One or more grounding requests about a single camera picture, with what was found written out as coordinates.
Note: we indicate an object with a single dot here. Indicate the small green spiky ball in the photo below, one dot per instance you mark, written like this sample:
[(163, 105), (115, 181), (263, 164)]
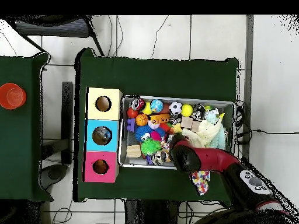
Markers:
[(150, 146)]

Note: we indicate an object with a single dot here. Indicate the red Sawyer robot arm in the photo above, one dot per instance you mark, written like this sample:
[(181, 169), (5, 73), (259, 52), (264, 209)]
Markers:
[(217, 158)]

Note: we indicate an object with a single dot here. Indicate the small basketball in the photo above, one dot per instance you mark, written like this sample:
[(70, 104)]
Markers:
[(141, 119)]

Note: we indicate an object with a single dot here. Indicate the orange toy brick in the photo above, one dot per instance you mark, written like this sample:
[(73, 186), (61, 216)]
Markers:
[(160, 118)]

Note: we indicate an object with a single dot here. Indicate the colourful patterned cloth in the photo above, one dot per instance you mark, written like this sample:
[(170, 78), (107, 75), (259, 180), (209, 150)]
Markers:
[(165, 145)]

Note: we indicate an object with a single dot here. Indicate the cream knitted cloth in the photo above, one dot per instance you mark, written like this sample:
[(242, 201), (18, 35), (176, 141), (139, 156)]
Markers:
[(205, 134)]

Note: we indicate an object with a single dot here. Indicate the crushed red can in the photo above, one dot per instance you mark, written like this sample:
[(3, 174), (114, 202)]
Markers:
[(138, 104)]

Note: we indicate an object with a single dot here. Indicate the ridged wooden block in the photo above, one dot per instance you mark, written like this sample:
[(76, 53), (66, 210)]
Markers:
[(133, 151)]

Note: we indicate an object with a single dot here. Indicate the yellow ball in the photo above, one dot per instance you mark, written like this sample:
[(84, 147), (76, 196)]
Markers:
[(186, 110)]

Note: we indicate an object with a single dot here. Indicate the wooden box with three holes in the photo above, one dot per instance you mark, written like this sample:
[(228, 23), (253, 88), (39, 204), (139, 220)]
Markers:
[(93, 112)]

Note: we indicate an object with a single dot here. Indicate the globe print ball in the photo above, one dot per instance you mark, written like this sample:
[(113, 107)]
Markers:
[(156, 105)]

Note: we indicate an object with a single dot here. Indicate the mint green cloth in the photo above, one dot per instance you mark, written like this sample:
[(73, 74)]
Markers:
[(211, 117)]

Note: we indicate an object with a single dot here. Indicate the dark green table cloth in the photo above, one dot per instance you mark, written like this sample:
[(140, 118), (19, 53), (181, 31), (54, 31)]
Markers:
[(18, 140), (158, 77)]

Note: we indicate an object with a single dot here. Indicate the soccer ball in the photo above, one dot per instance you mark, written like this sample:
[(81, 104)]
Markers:
[(176, 108)]

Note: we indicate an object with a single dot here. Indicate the polka dot cloth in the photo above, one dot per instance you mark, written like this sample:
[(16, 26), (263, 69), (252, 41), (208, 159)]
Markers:
[(200, 180)]

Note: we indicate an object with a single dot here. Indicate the crushed silver can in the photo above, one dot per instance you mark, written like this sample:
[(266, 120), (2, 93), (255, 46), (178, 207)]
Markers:
[(159, 158)]

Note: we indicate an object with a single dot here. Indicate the black chair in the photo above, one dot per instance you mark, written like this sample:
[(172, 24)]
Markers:
[(51, 26)]

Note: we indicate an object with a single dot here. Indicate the orange plastic cup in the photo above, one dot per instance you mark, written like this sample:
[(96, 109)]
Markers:
[(11, 95)]

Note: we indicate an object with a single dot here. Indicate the yellow duck plush toy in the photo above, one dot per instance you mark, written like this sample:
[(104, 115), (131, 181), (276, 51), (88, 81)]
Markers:
[(177, 128)]

